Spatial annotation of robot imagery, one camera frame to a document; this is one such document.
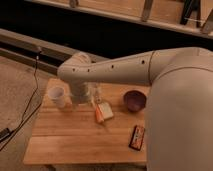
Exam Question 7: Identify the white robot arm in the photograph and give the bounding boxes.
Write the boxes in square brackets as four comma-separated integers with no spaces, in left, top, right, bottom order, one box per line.
[57,47,213,171]

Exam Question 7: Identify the white sponge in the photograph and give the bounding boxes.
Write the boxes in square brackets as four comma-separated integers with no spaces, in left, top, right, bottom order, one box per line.
[99,102,114,119]

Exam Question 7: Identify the brown ceramic bowl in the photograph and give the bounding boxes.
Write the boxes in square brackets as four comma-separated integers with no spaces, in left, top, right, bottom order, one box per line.
[123,90,147,112]

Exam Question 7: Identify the black cable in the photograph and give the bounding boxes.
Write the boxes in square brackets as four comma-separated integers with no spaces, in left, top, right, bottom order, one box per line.
[0,49,44,152]

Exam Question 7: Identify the black snack packet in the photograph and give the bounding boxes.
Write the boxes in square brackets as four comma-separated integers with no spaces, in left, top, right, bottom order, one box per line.
[129,125,145,151]

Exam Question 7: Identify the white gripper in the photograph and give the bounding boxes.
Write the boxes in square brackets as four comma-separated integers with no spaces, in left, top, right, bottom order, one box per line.
[69,83,90,104]

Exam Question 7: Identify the orange carrot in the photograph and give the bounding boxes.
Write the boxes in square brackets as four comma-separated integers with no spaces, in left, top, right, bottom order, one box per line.
[95,105,104,123]

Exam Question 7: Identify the black power adapter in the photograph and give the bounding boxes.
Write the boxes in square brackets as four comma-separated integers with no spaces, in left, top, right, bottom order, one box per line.
[0,128,12,143]

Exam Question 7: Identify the white plastic cup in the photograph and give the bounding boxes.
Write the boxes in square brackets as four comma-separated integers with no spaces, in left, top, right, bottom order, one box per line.
[47,86,65,108]

